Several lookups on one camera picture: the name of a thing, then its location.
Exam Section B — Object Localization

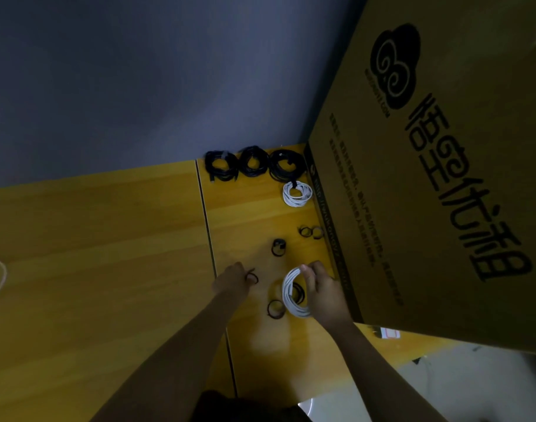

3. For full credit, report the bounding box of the person's left hand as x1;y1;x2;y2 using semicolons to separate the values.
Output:
212;261;261;309

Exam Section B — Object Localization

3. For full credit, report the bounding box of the person's right hand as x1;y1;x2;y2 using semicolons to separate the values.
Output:
295;261;356;336

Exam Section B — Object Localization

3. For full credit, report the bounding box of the single white cable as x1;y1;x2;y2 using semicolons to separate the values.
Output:
281;266;312;319
281;179;315;209

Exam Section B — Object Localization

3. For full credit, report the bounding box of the group of black cable ties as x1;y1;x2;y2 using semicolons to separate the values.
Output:
266;224;327;319

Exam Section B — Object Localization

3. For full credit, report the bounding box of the person's left forearm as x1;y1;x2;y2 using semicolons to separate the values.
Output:
90;298;241;422

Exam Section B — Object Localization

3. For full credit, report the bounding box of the person's right forearm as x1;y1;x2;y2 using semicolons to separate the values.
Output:
325;319;449;422

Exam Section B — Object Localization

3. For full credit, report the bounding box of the person's dark clothing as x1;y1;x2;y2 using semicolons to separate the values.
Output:
191;390;315;422

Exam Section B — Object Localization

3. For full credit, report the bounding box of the cardboard box with black print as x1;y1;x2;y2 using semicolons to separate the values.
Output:
304;0;536;356

